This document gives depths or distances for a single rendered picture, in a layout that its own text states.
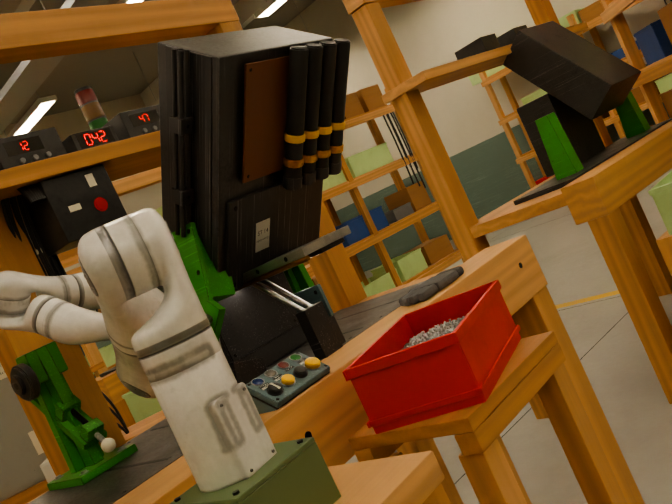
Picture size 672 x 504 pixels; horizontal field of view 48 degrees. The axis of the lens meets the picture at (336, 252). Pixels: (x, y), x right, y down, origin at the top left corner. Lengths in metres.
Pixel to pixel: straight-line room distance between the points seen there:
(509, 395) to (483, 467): 0.13
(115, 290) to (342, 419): 0.64
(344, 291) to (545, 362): 1.09
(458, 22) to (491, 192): 2.60
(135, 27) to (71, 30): 0.20
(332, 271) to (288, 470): 1.52
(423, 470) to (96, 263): 0.45
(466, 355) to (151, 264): 0.54
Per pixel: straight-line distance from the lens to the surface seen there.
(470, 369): 1.20
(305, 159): 1.65
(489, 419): 1.23
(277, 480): 0.89
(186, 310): 0.88
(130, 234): 0.88
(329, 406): 1.39
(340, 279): 2.38
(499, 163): 11.80
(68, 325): 1.37
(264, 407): 1.35
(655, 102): 5.41
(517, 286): 1.99
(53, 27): 2.12
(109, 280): 0.88
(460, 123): 12.00
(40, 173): 1.77
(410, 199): 8.18
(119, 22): 2.24
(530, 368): 1.35
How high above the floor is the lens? 1.16
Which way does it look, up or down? 2 degrees down
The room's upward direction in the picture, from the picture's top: 25 degrees counter-clockwise
